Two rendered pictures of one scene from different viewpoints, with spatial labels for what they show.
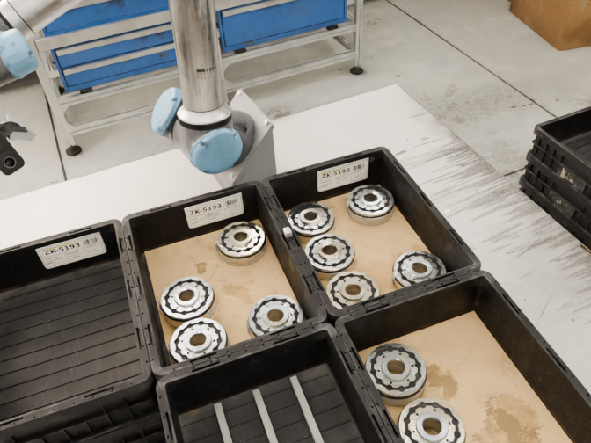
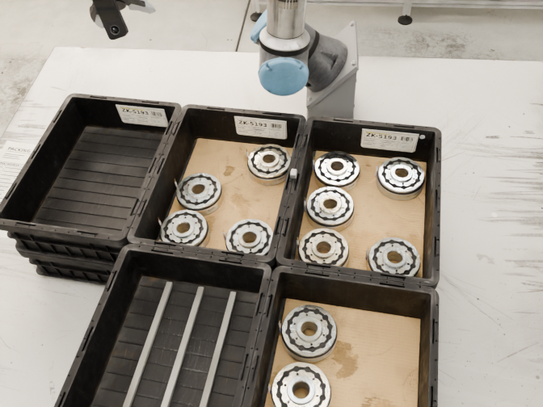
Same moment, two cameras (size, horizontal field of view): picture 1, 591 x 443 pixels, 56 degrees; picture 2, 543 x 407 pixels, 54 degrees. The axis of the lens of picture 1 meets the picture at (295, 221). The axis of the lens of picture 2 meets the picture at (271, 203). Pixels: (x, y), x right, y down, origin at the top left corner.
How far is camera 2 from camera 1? 37 cm
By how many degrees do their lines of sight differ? 23
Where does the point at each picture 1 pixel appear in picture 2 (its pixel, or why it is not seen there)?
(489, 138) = not seen: outside the picture
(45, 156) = (233, 14)
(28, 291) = (107, 133)
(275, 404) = (209, 305)
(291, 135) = (399, 78)
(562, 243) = not seen: outside the picture
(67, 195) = (189, 63)
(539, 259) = not seen: outside the picture
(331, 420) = (239, 340)
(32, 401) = (64, 215)
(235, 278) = (247, 191)
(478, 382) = (374, 379)
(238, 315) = (229, 222)
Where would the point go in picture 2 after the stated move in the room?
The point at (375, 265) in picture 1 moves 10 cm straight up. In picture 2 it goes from (364, 235) to (368, 207)
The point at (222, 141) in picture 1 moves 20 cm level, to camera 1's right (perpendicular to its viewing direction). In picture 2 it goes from (287, 69) to (369, 94)
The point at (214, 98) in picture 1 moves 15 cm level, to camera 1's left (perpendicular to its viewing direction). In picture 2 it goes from (290, 28) to (231, 12)
